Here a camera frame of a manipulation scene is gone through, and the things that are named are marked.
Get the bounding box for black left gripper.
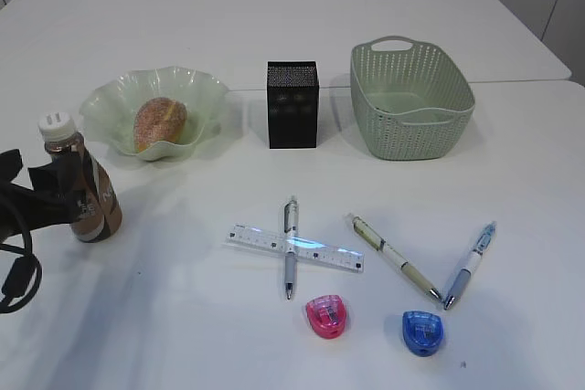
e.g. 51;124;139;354
1;149;80;230

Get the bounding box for brown coffee bottle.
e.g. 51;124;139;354
37;111;122;243

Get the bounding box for sugared bread bun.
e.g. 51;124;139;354
133;97;187;153

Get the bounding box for pink pencil sharpener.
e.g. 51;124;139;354
304;294;347;340

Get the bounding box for blue pencil sharpener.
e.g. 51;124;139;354
402;311;444;357

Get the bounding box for green wavy glass plate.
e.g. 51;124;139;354
80;66;229;161

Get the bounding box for grey grip silver pen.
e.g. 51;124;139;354
283;195;299;300

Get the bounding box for black mesh pen holder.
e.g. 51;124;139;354
266;61;319;149

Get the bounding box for cream barrel pen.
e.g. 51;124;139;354
347;214;442;302

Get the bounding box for green woven plastic basket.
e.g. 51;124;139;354
350;36;475;161

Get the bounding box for white blue pen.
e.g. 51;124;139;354
443;221;497;311

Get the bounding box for clear plastic ruler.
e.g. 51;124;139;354
227;225;365;273

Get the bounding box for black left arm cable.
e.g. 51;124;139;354
0;184;43;314

